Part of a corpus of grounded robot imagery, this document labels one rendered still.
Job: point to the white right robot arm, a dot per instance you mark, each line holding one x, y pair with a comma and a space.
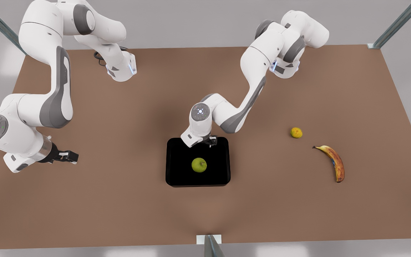
54, 92

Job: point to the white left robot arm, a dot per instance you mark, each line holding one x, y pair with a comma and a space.
252, 85

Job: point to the black square tray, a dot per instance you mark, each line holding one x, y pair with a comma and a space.
197, 161

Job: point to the green apple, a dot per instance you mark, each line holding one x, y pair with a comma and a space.
199, 165

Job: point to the small yellow-green citrus fruit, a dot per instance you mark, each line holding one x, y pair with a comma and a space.
296, 132

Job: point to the ripe spotted banana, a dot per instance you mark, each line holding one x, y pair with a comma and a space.
335, 162

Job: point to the silver frame post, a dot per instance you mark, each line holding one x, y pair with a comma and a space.
211, 246
2, 26
398, 24

